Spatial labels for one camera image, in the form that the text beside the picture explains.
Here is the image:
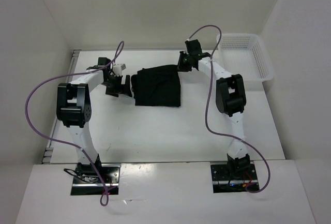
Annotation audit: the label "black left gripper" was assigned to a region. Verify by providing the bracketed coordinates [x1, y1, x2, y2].
[101, 74, 131, 97]

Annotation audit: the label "black shorts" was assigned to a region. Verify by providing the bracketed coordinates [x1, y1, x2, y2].
[131, 65, 181, 108]

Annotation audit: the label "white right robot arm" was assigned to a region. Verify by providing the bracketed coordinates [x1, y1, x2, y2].
[177, 39, 250, 179]

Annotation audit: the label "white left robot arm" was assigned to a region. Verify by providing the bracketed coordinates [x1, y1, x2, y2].
[56, 57, 132, 183]

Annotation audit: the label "white plastic basket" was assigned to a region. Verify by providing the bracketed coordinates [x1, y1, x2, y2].
[216, 33, 274, 82]

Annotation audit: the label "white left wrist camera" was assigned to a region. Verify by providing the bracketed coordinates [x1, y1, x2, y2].
[112, 64, 126, 77]

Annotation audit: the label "aluminium table edge rail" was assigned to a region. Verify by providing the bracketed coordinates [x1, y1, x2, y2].
[42, 50, 80, 164]

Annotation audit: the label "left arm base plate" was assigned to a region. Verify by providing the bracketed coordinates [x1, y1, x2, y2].
[64, 163, 121, 196]

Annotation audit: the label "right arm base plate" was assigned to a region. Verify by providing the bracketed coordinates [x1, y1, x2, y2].
[210, 162, 260, 193]

